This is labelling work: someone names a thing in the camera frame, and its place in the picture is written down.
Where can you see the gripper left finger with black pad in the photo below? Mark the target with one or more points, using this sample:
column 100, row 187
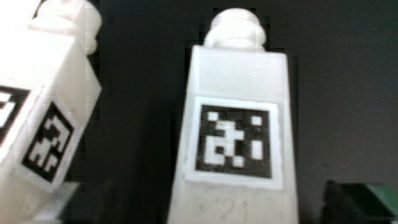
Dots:
column 81, row 205

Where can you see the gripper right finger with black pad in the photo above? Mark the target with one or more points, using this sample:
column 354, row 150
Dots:
column 360, row 203

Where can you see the white table leg with tag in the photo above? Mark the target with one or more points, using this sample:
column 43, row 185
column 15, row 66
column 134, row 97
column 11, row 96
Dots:
column 235, row 185
column 49, row 94

